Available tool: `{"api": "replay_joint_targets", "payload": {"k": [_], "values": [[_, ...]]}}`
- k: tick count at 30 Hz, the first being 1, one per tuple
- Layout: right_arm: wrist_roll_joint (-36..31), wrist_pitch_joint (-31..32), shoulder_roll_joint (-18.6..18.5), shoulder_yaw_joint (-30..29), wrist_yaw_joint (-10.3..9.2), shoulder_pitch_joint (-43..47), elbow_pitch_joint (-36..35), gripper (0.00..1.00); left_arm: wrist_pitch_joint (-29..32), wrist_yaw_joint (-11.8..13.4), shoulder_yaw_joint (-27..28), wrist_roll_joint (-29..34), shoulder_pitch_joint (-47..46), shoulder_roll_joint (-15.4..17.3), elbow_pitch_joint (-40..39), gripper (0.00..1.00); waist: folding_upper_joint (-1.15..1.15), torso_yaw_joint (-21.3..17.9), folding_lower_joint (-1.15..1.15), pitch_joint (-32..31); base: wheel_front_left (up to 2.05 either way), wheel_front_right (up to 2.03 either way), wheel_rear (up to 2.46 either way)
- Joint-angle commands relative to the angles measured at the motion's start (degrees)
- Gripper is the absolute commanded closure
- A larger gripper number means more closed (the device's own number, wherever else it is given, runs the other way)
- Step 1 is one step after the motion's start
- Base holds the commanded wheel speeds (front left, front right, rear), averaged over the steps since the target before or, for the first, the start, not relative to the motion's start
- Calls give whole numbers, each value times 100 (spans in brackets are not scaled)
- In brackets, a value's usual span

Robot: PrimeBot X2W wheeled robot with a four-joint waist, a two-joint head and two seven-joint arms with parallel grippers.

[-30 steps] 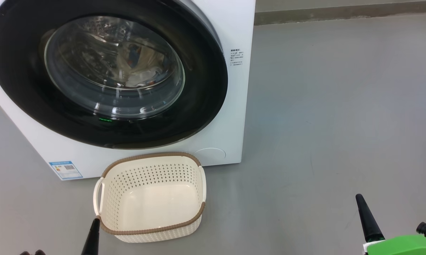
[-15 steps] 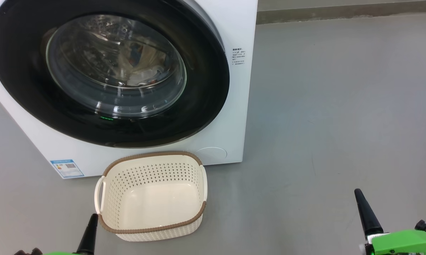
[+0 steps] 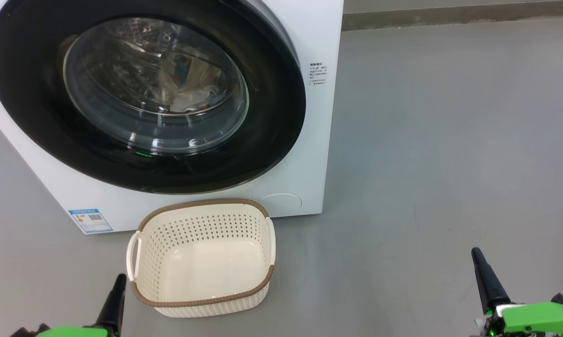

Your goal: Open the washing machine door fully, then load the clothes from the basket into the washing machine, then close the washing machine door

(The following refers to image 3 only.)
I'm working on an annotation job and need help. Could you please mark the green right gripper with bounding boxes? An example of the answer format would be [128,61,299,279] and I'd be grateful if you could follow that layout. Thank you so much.
[471,247,563,337]

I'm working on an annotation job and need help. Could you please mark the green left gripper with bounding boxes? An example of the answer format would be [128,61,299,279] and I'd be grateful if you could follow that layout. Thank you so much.
[36,274,127,337]

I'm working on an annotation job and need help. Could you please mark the black round glass washer door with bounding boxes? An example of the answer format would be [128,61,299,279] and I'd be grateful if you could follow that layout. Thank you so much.
[0,0,307,195]

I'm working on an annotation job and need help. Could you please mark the white front-load washing machine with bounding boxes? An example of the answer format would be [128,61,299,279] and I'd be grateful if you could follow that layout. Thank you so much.
[0,0,344,234]

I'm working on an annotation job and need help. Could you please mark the stainless steel washer drum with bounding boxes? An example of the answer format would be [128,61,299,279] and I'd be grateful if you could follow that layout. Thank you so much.
[68,19,244,117]

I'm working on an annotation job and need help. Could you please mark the blue energy label sticker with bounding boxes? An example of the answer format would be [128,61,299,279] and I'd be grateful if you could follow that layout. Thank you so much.
[68,208,114,234]

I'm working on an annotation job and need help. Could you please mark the cream perforated laundry basket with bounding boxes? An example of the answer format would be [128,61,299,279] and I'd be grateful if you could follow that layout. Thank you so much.
[126,198,276,319]

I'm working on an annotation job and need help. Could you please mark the round white filter cover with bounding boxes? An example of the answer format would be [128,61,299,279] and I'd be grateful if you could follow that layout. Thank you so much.
[258,193,303,217]

